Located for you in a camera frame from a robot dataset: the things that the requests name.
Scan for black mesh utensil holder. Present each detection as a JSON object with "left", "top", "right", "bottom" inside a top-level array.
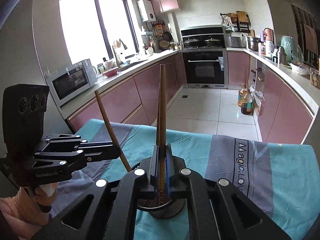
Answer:
[{"left": 136, "top": 197, "right": 187, "bottom": 220}]

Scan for long pink base cabinets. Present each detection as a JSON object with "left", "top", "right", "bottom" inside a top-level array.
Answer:
[{"left": 67, "top": 52, "right": 186, "bottom": 132}]

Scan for clear plastic bag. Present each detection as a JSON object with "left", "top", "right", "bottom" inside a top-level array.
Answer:
[{"left": 250, "top": 85, "right": 264, "bottom": 117}]

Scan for teal and grey tablecloth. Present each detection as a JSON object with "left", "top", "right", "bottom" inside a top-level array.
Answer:
[{"left": 49, "top": 119, "right": 320, "bottom": 240}]

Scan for pink wall cabinet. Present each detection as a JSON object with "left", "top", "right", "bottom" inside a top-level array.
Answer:
[{"left": 144, "top": 0, "right": 180, "bottom": 14}]

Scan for cooking pot with lid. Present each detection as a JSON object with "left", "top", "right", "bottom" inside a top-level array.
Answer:
[{"left": 204, "top": 38, "right": 222, "bottom": 47}]

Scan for white wall water heater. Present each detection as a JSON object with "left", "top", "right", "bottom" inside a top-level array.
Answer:
[{"left": 137, "top": 0, "right": 157, "bottom": 23}]

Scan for pink base cabinet beside oven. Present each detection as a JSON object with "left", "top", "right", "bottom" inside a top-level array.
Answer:
[{"left": 226, "top": 51, "right": 250, "bottom": 86}]

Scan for red-patterned wooden chopstick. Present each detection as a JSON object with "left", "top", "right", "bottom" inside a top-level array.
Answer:
[
  {"left": 94, "top": 90, "right": 132, "bottom": 172},
  {"left": 156, "top": 82, "right": 161, "bottom": 147},
  {"left": 155, "top": 64, "right": 167, "bottom": 207}
]

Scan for yellow cooking oil bottle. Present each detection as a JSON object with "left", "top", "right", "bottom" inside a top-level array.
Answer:
[{"left": 237, "top": 84, "right": 248, "bottom": 108}]

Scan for red bowl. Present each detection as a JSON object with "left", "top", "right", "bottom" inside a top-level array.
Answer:
[{"left": 102, "top": 67, "right": 119, "bottom": 78}]

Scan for black wall storage rack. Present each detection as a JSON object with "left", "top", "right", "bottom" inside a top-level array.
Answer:
[{"left": 220, "top": 11, "right": 252, "bottom": 33}]

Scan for stainless steel stockpot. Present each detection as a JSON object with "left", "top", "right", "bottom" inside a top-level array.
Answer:
[{"left": 247, "top": 36, "right": 261, "bottom": 51}]

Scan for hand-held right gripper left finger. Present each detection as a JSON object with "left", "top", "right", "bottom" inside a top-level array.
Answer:
[{"left": 31, "top": 145, "right": 160, "bottom": 240}]

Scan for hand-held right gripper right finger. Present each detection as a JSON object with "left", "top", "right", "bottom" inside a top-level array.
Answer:
[{"left": 165, "top": 144, "right": 293, "bottom": 240}]

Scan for wok with lid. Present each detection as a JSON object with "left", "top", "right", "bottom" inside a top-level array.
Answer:
[{"left": 184, "top": 37, "right": 201, "bottom": 48}]

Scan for white microwave oven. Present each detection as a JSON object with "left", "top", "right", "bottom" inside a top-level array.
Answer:
[{"left": 45, "top": 59, "right": 98, "bottom": 107}]

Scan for person's left hand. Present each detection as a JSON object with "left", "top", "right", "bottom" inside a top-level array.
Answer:
[{"left": 15, "top": 182, "right": 59, "bottom": 218}]

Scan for black built-in oven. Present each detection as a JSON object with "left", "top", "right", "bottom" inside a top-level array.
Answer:
[{"left": 182, "top": 50, "right": 226, "bottom": 86}]

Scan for dark cooking oil bottle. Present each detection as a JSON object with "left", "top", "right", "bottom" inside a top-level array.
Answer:
[{"left": 240, "top": 89, "right": 253, "bottom": 116}]

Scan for striped wall panel with frame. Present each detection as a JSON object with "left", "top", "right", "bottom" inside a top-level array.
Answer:
[{"left": 291, "top": 4, "right": 320, "bottom": 63}]

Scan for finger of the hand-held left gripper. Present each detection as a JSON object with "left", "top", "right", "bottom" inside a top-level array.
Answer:
[
  {"left": 32, "top": 146, "right": 121, "bottom": 167},
  {"left": 39, "top": 134, "right": 116, "bottom": 151}
]

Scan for pink base cabinets with white end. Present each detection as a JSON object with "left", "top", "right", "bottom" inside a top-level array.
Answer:
[{"left": 257, "top": 65, "right": 314, "bottom": 145}]

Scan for glass jar of snacks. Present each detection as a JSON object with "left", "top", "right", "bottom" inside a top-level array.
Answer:
[{"left": 310, "top": 71, "right": 320, "bottom": 89}]

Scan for kitchen faucet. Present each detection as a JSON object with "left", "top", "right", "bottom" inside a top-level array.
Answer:
[{"left": 113, "top": 47, "right": 123, "bottom": 68}]

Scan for kitchen window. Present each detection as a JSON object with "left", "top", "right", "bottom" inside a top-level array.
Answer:
[{"left": 59, "top": 0, "right": 140, "bottom": 66}]

